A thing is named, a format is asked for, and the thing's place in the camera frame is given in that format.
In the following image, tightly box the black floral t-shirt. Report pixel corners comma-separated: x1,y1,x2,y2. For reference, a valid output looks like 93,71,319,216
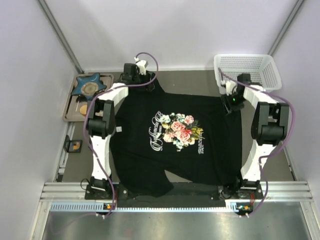
110,80,242,197

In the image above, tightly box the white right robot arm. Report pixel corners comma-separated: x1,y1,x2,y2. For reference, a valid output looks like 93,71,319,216
219,70,290,196

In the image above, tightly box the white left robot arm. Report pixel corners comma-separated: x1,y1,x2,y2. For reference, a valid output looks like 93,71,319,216
83,58,156,200

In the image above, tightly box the black box with yellow brooch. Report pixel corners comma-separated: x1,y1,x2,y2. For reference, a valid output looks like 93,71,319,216
63,135,83,153

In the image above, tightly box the white perforated plastic basket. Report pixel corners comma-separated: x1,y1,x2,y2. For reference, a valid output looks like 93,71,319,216
213,54,282,95

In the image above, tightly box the blue star-shaped dish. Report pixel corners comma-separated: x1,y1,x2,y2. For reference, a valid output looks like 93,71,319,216
70,72,107,100

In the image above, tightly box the orange cup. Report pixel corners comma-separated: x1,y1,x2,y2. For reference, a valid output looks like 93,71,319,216
79,104,88,116

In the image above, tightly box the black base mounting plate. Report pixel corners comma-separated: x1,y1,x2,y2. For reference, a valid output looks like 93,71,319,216
84,181,263,201

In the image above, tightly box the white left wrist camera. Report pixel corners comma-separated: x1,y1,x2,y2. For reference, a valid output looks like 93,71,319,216
134,57,149,76

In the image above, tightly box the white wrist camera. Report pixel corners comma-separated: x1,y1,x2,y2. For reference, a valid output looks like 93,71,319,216
134,57,149,76
221,80,238,96

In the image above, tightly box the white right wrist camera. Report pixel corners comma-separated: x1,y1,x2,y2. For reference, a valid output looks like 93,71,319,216
221,80,238,96

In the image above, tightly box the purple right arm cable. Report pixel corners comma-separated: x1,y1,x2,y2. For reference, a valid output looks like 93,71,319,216
217,67,297,217

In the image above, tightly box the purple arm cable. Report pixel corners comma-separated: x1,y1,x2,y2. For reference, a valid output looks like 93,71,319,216
217,67,297,217
82,51,159,217

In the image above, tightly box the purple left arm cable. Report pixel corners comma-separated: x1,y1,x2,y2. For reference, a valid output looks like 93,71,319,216
82,51,159,217

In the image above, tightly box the aluminium frame rail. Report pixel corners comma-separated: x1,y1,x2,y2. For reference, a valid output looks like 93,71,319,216
29,181,318,240

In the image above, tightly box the grey slotted cable duct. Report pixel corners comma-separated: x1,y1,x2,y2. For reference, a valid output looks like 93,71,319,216
48,199,253,214

